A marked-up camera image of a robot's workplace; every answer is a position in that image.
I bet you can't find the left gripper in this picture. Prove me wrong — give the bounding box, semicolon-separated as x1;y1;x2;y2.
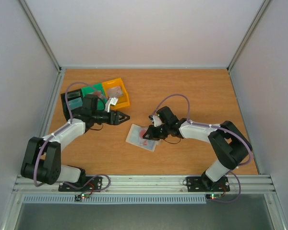
93;109;131;126

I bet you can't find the beige card holder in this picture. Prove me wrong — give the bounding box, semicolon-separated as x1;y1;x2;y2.
125;124;160;151

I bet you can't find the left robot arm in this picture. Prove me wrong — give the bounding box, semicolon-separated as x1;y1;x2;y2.
21;94;130;191

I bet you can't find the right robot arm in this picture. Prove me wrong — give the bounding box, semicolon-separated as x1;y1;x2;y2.
140;106;252;190

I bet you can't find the card in yellow bin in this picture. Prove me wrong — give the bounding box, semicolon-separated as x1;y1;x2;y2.
107;86;124;98

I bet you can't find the red card in green bin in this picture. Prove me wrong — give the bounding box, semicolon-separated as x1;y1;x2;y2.
93;91;106;99

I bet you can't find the teal card in black bin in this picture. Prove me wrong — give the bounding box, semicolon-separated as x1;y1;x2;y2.
68;97;83;110

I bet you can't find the yellow plastic bin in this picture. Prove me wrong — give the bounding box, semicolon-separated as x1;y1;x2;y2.
101;78;131;110

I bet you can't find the green plastic bin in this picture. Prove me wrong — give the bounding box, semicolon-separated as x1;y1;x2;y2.
82;83;108;110

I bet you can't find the black plastic bin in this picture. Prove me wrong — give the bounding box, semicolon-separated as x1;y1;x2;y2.
60;89;83;120

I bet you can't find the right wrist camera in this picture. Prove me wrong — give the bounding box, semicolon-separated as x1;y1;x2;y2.
149;115;163;127

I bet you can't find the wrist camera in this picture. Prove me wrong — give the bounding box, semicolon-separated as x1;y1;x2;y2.
149;115;163;127
104;97;118;112

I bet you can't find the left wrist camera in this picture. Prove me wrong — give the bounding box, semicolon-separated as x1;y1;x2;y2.
104;97;118;112

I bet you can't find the aluminium front rail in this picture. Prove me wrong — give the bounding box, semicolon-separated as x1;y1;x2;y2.
12;174;276;194

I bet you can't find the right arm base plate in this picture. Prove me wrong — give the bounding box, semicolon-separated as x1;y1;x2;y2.
182;176;230;193

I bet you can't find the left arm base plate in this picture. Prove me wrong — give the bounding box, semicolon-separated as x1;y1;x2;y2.
58;176;103;192

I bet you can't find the grey slotted cable duct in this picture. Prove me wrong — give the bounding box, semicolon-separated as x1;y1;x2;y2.
23;195;206;205

